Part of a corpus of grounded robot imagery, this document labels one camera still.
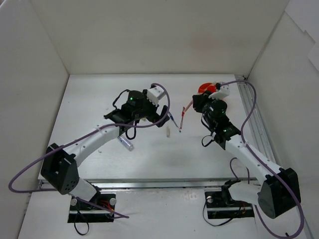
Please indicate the red gel pen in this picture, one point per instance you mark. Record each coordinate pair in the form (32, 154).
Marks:
(182, 117)

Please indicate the clear blue glue bottle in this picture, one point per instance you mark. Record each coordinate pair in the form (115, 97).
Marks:
(126, 143)

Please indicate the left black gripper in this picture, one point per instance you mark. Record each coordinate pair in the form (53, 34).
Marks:
(157, 117)

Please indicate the pink capped pen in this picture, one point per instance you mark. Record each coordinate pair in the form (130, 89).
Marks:
(188, 106)

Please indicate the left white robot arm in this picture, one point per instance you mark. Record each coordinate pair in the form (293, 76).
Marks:
(60, 165)

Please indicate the blue gel pen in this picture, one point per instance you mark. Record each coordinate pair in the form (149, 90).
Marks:
(173, 120)

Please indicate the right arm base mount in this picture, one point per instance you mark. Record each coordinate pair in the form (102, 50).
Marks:
(216, 208)

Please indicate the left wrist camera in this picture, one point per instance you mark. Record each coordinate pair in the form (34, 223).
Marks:
(155, 94)

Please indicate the orange round divided container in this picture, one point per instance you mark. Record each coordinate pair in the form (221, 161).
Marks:
(211, 87)

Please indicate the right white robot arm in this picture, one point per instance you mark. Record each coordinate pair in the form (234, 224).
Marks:
(278, 189)

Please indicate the white eraser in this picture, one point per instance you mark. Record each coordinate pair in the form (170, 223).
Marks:
(167, 131)

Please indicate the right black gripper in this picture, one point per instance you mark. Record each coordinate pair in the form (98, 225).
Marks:
(197, 103)

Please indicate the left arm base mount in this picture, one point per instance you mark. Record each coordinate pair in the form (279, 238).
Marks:
(80, 212)

